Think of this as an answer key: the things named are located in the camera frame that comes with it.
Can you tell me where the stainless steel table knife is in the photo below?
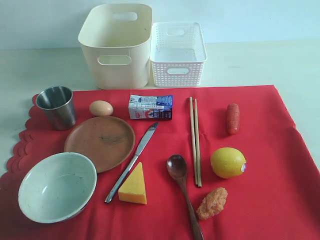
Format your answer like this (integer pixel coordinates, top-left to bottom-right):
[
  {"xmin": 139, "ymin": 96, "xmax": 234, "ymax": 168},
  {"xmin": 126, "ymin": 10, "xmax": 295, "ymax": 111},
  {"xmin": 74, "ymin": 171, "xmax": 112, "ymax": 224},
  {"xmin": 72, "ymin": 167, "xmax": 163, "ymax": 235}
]
[{"xmin": 104, "ymin": 122, "xmax": 159, "ymax": 204}]

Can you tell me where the fried chicken piece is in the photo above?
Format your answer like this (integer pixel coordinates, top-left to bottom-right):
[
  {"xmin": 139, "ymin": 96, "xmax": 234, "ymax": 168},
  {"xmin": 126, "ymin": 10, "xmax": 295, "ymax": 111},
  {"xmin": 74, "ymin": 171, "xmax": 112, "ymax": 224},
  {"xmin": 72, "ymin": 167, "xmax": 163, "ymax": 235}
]
[{"xmin": 196, "ymin": 187, "xmax": 228, "ymax": 220}]

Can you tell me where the yellow cheese wedge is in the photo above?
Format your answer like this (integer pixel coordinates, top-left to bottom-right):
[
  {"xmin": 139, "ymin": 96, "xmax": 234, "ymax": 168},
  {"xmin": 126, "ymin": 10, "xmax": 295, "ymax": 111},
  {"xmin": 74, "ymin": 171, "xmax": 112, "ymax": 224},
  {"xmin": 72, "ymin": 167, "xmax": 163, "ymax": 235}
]
[{"xmin": 118, "ymin": 162, "xmax": 147, "ymax": 205}]

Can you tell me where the left wooden chopstick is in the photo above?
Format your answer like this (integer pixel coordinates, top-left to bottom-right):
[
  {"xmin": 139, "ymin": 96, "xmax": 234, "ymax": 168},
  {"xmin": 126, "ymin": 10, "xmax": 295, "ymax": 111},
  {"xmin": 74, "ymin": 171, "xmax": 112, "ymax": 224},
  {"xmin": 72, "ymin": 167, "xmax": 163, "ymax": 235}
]
[{"xmin": 189, "ymin": 96, "xmax": 198, "ymax": 187}]

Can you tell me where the dark wooden spoon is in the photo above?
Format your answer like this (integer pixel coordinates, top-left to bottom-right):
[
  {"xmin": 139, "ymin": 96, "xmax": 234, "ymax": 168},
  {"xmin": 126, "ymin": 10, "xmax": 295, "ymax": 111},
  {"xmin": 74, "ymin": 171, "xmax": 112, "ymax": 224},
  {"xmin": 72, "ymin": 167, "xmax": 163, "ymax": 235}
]
[{"xmin": 166, "ymin": 154, "xmax": 204, "ymax": 240}]

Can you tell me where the red tablecloth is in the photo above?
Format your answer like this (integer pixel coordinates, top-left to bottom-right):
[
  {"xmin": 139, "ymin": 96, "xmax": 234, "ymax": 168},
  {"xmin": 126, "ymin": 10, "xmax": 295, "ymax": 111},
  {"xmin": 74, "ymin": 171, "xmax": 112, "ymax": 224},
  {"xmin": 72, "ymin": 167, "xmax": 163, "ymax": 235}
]
[{"xmin": 0, "ymin": 85, "xmax": 320, "ymax": 240}]

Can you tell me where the stainless steel cup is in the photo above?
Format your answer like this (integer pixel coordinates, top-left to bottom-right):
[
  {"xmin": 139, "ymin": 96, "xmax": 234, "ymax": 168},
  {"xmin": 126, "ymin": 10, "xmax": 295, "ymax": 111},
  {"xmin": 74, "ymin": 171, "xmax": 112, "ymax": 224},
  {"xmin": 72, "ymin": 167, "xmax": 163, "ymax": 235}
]
[{"xmin": 35, "ymin": 85, "xmax": 77, "ymax": 131}]

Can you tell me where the small milk carton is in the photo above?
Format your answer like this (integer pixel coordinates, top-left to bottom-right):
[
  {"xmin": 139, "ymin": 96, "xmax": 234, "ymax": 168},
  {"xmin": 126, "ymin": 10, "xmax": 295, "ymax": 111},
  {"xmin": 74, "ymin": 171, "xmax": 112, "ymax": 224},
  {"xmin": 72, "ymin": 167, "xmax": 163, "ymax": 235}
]
[{"xmin": 128, "ymin": 95, "xmax": 174, "ymax": 120}]

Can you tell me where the pale green ceramic bowl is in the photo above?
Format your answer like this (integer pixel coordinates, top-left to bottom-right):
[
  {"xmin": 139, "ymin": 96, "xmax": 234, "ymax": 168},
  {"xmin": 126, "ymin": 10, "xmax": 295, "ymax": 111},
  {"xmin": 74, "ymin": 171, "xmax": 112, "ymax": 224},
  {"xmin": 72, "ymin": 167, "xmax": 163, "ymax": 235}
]
[{"xmin": 18, "ymin": 152, "xmax": 97, "ymax": 224}]

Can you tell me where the white perforated plastic basket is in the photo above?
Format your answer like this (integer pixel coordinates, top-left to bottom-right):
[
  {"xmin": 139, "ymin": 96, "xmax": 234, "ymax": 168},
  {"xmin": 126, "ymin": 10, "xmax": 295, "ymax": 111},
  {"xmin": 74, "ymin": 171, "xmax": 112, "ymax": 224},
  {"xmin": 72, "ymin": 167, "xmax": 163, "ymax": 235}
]
[{"xmin": 149, "ymin": 22, "xmax": 207, "ymax": 88}]

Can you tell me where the yellow lemon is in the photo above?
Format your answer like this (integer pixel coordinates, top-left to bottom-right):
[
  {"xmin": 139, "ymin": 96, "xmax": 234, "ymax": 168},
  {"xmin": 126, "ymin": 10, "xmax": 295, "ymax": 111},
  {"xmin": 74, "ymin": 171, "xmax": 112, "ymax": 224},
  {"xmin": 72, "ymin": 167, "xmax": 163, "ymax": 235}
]
[{"xmin": 210, "ymin": 147, "xmax": 247, "ymax": 179}]

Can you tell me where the red sausage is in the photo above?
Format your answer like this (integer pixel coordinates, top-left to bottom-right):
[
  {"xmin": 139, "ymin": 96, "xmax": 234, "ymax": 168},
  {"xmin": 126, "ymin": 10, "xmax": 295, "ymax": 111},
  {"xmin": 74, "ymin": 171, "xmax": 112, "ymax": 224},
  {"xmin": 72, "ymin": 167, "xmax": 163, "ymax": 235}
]
[{"xmin": 226, "ymin": 103, "xmax": 240, "ymax": 135}]

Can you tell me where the right wooden chopstick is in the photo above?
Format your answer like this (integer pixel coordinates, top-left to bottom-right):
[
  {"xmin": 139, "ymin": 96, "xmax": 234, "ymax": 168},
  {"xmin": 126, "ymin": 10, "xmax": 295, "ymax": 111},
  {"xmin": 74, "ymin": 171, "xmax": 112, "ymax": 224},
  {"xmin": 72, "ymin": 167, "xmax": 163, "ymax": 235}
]
[{"xmin": 194, "ymin": 99, "xmax": 202, "ymax": 188}]

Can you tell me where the cream plastic bin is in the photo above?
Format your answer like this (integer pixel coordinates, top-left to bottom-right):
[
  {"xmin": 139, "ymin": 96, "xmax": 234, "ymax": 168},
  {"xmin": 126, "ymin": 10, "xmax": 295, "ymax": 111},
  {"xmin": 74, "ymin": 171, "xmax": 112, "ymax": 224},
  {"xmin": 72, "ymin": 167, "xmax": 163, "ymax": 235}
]
[{"xmin": 78, "ymin": 3, "xmax": 152, "ymax": 89}]

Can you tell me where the wooden chopstick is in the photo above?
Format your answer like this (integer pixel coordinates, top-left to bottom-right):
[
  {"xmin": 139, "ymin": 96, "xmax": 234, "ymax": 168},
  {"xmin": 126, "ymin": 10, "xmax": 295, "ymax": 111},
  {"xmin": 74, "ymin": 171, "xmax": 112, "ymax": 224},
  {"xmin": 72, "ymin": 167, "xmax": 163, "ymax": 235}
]
[
  {"xmin": 194, "ymin": 99, "xmax": 202, "ymax": 188},
  {"xmin": 189, "ymin": 96, "xmax": 198, "ymax": 187}
]

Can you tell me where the brown egg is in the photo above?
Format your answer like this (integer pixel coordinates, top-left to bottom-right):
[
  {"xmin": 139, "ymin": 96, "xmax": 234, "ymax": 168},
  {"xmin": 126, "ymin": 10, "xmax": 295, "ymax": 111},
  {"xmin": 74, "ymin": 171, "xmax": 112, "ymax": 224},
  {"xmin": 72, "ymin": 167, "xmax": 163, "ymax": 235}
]
[{"xmin": 89, "ymin": 100, "xmax": 114, "ymax": 116}]

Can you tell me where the brown wooden plate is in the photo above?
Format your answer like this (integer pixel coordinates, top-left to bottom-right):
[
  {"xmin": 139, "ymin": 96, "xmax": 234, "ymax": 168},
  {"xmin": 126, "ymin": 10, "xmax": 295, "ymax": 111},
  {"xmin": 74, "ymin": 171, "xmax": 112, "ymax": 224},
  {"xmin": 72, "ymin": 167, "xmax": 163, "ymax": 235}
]
[{"xmin": 63, "ymin": 116, "xmax": 136, "ymax": 173}]

